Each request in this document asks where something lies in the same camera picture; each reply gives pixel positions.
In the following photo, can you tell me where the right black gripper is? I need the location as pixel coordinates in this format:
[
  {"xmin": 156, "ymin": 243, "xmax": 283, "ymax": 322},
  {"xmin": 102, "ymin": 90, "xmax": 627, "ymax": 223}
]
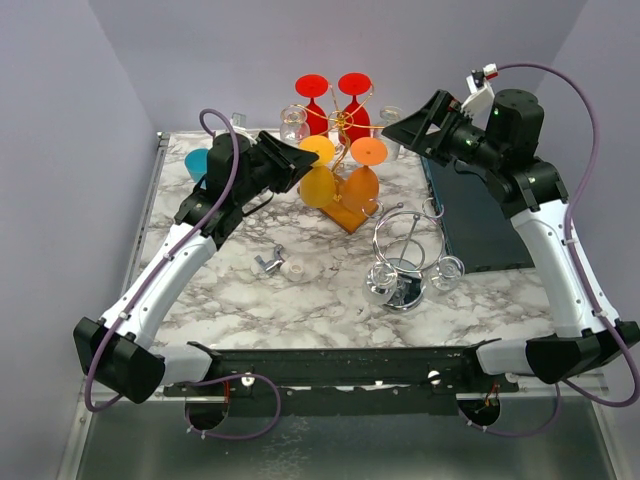
[{"xmin": 383, "ymin": 88, "xmax": 505, "ymax": 172}]

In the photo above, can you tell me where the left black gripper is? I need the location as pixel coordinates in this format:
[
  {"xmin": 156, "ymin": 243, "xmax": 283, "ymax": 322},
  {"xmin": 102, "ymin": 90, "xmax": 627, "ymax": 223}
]
[{"xmin": 235, "ymin": 131, "xmax": 318, "ymax": 205}]

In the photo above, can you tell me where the yellow wine glass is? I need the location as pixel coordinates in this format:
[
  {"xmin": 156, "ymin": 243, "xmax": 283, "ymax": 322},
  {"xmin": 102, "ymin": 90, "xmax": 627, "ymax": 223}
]
[{"xmin": 299, "ymin": 135, "xmax": 336, "ymax": 208}]

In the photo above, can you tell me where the orange wine glass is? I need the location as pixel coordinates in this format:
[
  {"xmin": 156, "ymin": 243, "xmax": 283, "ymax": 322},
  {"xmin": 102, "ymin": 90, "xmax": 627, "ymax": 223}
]
[{"xmin": 342, "ymin": 137, "xmax": 388, "ymax": 213}]

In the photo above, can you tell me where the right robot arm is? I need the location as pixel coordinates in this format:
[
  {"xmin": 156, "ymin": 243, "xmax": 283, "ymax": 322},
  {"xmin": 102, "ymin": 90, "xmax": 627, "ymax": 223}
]
[{"xmin": 382, "ymin": 89, "xmax": 639, "ymax": 392}]

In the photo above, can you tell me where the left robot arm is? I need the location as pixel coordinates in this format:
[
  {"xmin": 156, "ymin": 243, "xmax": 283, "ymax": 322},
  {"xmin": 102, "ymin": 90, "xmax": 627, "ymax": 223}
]
[{"xmin": 73, "ymin": 131, "xmax": 319, "ymax": 404}]

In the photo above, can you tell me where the left clear wine glass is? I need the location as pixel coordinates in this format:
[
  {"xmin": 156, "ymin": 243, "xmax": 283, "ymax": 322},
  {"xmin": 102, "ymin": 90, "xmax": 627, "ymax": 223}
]
[{"xmin": 279, "ymin": 105, "xmax": 311, "ymax": 146}]

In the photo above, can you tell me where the clear wine glass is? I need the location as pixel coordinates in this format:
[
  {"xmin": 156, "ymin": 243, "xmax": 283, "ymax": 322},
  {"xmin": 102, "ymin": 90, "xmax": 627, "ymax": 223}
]
[
  {"xmin": 279, "ymin": 105, "xmax": 311, "ymax": 146},
  {"xmin": 377, "ymin": 105, "xmax": 404, "ymax": 162}
]

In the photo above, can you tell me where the right clear wine glass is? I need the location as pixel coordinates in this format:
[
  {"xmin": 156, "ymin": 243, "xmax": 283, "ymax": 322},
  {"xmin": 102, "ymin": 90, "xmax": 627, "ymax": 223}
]
[{"xmin": 377, "ymin": 105, "xmax": 404, "ymax": 162}]

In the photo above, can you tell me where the right red wine glass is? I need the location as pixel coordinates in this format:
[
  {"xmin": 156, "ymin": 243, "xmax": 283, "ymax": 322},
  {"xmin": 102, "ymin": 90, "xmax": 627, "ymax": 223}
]
[{"xmin": 338, "ymin": 72, "xmax": 372, "ymax": 145}]

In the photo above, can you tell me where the red wine glass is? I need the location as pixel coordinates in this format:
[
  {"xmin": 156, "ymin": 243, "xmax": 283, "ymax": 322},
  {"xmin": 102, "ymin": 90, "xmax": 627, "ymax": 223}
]
[
  {"xmin": 295, "ymin": 74, "xmax": 329, "ymax": 137},
  {"xmin": 338, "ymin": 72, "xmax": 372, "ymax": 145}
]

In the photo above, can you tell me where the left red wine glass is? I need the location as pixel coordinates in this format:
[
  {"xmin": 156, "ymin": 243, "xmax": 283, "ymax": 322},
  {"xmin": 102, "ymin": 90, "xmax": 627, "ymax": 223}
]
[{"xmin": 295, "ymin": 74, "xmax": 329, "ymax": 137}]

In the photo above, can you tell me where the blue wine glass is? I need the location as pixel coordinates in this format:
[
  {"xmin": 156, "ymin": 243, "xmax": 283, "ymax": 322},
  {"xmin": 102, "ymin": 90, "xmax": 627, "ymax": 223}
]
[{"xmin": 184, "ymin": 148, "xmax": 208, "ymax": 183}]

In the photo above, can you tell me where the white cylinder fitting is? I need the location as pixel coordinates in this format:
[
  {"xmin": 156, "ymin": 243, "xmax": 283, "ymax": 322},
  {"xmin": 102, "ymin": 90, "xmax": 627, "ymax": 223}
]
[{"xmin": 280, "ymin": 261, "xmax": 305, "ymax": 282}]

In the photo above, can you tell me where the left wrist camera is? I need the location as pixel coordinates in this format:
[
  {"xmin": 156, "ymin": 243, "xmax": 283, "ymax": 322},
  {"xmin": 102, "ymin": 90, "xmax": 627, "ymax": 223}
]
[{"xmin": 231, "ymin": 112, "xmax": 247, "ymax": 128}]

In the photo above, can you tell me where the gold wire wine glass rack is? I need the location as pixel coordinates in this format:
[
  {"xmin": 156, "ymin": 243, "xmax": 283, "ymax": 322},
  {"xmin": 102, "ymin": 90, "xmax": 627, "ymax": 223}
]
[{"xmin": 294, "ymin": 79, "xmax": 390, "ymax": 234}]

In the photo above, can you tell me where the chrome wire glass rack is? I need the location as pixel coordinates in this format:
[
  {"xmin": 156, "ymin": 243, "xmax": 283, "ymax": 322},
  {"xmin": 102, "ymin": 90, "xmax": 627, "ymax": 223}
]
[{"xmin": 367, "ymin": 200, "xmax": 445, "ymax": 313}]

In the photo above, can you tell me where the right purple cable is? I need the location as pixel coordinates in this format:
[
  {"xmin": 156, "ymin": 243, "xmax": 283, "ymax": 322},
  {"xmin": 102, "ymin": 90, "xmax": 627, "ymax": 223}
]
[{"xmin": 469, "ymin": 61, "xmax": 640, "ymax": 439}]

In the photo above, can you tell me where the purple cable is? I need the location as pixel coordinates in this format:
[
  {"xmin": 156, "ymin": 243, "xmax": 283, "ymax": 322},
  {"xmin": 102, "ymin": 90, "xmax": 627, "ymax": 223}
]
[
  {"xmin": 469, "ymin": 61, "xmax": 640, "ymax": 439},
  {"xmin": 83, "ymin": 108, "xmax": 283, "ymax": 441}
]

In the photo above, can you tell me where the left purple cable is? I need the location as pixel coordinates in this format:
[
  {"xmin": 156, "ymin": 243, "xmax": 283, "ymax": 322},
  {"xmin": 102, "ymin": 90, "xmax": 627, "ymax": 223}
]
[{"xmin": 83, "ymin": 108, "xmax": 283, "ymax": 441}]

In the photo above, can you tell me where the aluminium rail frame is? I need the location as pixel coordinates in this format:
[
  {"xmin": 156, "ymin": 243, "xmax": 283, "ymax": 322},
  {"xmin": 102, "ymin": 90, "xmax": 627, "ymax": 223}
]
[{"xmin": 56, "ymin": 132, "xmax": 171, "ymax": 479}]

